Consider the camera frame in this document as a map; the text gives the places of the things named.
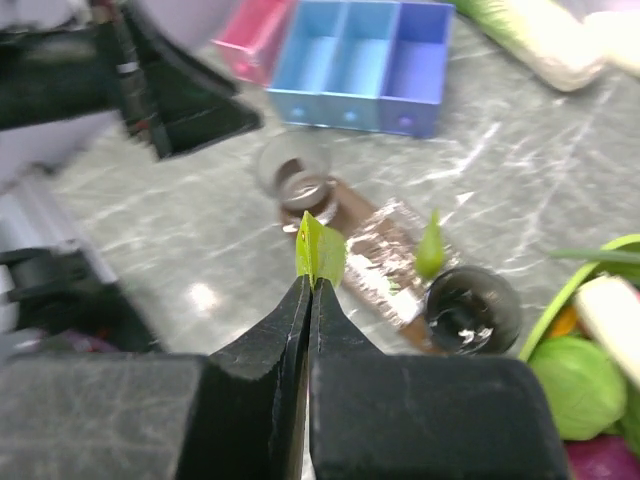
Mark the white daikon radish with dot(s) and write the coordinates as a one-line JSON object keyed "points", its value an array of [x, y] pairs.
{"points": [[618, 33]]}

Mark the frosted clear glass cup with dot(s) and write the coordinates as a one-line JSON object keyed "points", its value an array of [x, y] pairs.
{"points": [[293, 169]]}

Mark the purple drawer box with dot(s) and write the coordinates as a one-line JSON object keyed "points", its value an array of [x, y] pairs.
{"points": [[414, 84]]}

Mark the purple onion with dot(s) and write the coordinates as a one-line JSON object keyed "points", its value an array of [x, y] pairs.
{"points": [[605, 457]]}

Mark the dark glass cup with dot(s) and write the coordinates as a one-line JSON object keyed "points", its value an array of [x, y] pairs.
{"points": [[471, 310]]}

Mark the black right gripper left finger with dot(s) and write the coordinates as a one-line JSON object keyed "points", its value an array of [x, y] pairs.
{"points": [[260, 393]]}

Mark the teal drawer box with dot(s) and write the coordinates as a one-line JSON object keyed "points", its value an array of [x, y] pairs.
{"points": [[304, 61]]}

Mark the clear textured plastic holder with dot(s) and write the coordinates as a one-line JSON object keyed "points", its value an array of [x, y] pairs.
{"points": [[380, 262]]}

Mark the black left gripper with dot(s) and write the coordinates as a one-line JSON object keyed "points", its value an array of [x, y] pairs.
{"points": [[63, 72]]}

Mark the white celery stalk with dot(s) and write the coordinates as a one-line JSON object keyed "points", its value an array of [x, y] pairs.
{"points": [[608, 307]]}

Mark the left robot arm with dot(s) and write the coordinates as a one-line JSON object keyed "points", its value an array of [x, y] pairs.
{"points": [[61, 288]]}

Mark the napa cabbage on table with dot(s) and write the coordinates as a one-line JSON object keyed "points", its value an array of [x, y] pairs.
{"points": [[558, 48]]}

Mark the round green cabbage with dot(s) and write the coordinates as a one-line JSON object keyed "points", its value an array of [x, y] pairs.
{"points": [[585, 389]]}

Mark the green plastic vegetable basket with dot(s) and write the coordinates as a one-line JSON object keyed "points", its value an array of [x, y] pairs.
{"points": [[586, 271]]}

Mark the brown wooden tray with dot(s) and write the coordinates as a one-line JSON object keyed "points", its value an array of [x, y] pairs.
{"points": [[343, 210]]}

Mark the pink drawer box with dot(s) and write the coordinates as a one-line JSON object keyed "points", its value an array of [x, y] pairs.
{"points": [[250, 42]]}

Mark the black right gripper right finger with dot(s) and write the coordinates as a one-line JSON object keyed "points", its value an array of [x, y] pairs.
{"points": [[337, 400]]}

